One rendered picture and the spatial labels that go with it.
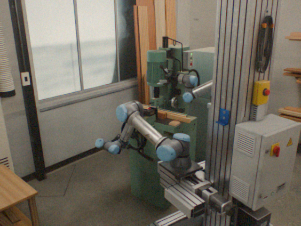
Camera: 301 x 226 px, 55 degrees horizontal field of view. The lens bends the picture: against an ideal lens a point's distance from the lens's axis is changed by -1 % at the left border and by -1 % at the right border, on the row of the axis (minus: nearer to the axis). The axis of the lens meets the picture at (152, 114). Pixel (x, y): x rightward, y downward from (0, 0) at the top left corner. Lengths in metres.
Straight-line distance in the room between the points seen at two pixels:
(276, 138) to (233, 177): 0.36
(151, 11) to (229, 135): 2.83
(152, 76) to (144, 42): 1.57
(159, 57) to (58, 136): 1.70
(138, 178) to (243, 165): 1.51
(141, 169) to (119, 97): 1.49
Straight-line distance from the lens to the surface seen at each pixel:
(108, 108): 4.03
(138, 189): 3.10
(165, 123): 2.58
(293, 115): 4.12
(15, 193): 2.53
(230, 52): 1.73
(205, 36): 5.06
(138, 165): 2.94
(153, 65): 2.59
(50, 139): 3.62
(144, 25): 4.14
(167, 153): 1.84
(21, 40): 3.16
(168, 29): 4.54
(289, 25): 4.49
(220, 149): 1.92
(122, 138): 2.32
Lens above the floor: 1.84
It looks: 20 degrees down
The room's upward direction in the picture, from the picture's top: straight up
